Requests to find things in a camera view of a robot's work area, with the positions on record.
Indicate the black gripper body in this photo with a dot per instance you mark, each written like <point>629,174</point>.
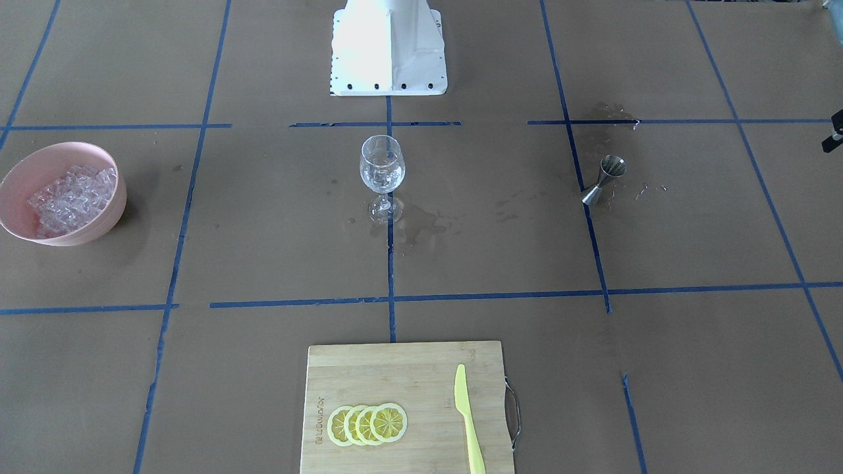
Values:
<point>837,125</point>

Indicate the steel cocktail jigger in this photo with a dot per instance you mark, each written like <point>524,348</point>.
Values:
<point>611,167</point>

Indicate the clear wine glass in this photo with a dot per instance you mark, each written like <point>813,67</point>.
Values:
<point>382,170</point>

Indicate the clear ice cubes pile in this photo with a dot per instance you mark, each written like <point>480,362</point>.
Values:
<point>73,200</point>

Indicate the bamboo cutting board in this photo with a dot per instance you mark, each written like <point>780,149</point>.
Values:
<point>419,377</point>

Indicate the yellow plastic knife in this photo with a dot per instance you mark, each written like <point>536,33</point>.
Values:
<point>462,404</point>

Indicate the pink plastic bowl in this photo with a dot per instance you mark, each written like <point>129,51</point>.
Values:
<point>41,168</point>

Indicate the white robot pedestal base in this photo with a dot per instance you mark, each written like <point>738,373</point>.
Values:
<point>388,48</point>

